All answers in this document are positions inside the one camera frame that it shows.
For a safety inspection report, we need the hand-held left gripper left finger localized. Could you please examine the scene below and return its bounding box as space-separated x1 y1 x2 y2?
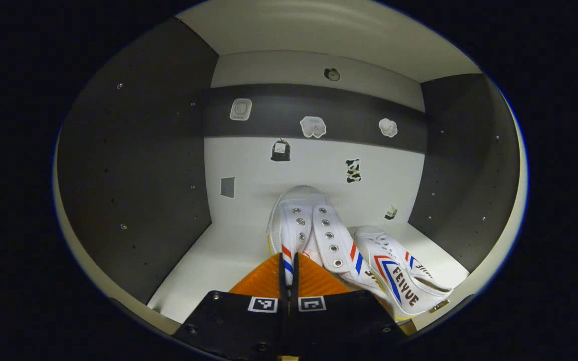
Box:
173 253 293 361

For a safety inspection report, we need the white striped shoe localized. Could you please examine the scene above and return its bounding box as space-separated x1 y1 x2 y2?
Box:
351 225 455 322
266 185 395 302

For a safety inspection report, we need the white grey shoe cabinet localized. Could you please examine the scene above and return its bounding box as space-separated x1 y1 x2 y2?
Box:
52 0 530 337

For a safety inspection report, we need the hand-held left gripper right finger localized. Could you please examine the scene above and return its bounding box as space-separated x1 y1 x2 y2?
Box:
292 252 411 361

